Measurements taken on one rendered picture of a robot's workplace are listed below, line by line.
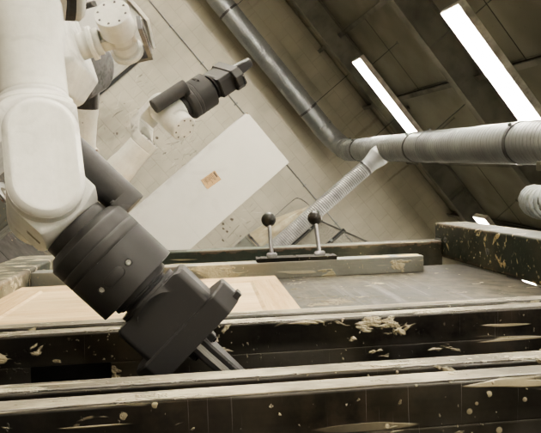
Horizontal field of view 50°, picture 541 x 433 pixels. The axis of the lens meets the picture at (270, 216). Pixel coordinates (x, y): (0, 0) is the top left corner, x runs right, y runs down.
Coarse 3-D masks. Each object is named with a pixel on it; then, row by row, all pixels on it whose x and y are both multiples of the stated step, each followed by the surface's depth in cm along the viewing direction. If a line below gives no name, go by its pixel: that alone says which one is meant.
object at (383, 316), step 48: (0, 336) 63; (48, 336) 63; (96, 336) 64; (240, 336) 66; (288, 336) 66; (336, 336) 67; (384, 336) 68; (432, 336) 68; (480, 336) 69; (528, 336) 70; (0, 384) 63
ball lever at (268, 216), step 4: (268, 212) 148; (264, 216) 147; (268, 216) 147; (272, 216) 147; (264, 220) 147; (268, 220) 146; (272, 220) 147; (264, 224) 147; (268, 224) 147; (272, 224) 147; (268, 228) 147; (268, 232) 146; (268, 236) 146; (272, 244) 145; (272, 248) 144; (272, 252) 144; (268, 256) 142; (272, 256) 143; (276, 256) 143
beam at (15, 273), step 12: (0, 264) 146; (12, 264) 145; (24, 264) 145; (36, 264) 144; (48, 264) 151; (0, 276) 125; (12, 276) 124; (24, 276) 131; (0, 288) 115; (12, 288) 122
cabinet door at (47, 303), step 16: (32, 288) 127; (48, 288) 126; (64, 288) 125; (240, 288) 120; (256, 288) 118; (272, 288) 117; (0, 304) 109; (16, 304) 108; (32, 304) 110; (48, 304) 109; (64, 304) 109; (80, 304) 108; (240, 304) 104; (256, 304) 103; (272, 304) 101; (288, 304) 101; (0, 320) 96; (16, 320) 96; (32, 320) 96; (48, 320) 95; (64, 320) 95
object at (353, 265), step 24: (192, 264) 142; (216, 264) 141; (240, 264) 140; (264, 264) 141; (288, 264) 142; (312, 264) 142; (336, 264) 143; (360, 264) 144; (384, 264) 144; (408, 264) 145
